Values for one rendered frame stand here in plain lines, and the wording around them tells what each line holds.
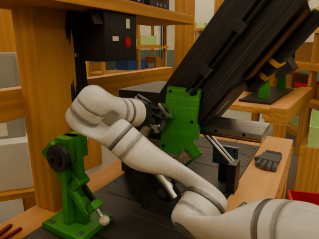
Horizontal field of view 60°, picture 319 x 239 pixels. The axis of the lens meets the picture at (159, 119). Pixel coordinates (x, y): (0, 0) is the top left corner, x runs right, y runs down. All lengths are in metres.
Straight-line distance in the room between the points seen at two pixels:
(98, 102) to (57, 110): 0.36
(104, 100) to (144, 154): 0.13
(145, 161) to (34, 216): 0.53
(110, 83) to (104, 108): 0.65
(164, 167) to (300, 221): 0.28
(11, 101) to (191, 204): 0.60
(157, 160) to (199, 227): 0.15
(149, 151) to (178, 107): 0.34
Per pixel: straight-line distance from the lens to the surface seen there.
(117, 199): 0.98
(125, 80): 1.29
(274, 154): 1.36
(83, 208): 0.80
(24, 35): 0.88
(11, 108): 0.92
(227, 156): 1.01
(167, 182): 0.85
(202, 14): 10.91
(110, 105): 0.57
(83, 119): 0.57
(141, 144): 0.56
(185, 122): 0.86
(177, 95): 0.88
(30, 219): 0.99
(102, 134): 0.57
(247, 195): 1.03
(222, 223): 0.49
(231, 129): 0.95
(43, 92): 0.86
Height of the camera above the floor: 1.40
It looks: 15 degrees down
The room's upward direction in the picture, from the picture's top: straight up
